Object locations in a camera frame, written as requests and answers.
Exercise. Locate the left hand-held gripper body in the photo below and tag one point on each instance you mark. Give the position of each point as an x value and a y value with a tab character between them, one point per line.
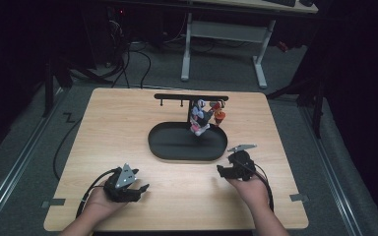
119	191

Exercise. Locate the black key rack with tray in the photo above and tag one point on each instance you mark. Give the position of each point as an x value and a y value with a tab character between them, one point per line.
177	144

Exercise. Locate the small red object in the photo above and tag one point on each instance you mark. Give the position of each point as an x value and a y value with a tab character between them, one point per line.
283	46

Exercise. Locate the white frame desk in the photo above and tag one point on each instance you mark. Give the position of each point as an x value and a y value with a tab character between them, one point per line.
223	32

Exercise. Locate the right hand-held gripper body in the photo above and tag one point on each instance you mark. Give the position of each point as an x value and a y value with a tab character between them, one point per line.
242	167

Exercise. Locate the person's left hand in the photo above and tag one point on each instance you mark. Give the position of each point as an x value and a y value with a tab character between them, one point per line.
103	206

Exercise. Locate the grey tape piece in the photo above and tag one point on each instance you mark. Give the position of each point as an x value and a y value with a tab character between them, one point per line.
298	197
54	203

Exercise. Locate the person's right hand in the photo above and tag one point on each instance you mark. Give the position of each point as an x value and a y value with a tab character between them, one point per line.
251	193

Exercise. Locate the black metal stand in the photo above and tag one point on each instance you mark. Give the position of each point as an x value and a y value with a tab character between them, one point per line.
48	88
316	105

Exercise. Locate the metal floor rail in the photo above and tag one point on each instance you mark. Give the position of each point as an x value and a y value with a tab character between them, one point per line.
16	164
333	173

